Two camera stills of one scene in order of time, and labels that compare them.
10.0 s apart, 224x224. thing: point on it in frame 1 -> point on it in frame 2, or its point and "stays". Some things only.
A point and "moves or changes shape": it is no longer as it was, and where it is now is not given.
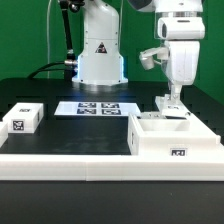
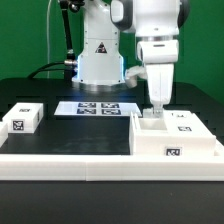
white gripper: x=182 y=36 -> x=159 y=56
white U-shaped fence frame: x=108 y=167 stays
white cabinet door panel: x=170 y=109 moves or changes shape
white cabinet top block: x=24 y=117 stays
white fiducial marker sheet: x=95 y=108 stays
